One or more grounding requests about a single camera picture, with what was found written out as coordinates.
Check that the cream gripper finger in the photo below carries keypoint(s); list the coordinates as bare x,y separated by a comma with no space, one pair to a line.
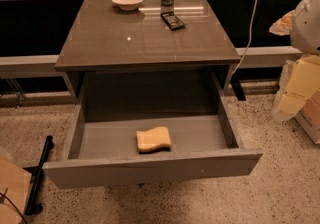
299,81
283,25

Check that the yellow sponge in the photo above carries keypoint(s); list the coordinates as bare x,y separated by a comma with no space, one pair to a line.
153,139

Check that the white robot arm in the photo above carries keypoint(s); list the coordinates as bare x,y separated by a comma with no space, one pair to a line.
305,31

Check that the grey cabinet counter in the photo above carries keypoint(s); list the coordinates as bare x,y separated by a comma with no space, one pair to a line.
104,38

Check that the open grey drawer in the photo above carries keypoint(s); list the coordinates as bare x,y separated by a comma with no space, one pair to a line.
142,128

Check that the cardboard box right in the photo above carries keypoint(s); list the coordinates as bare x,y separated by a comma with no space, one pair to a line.
309,117

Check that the wooden board lower left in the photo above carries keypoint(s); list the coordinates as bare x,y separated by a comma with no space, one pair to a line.
14,184

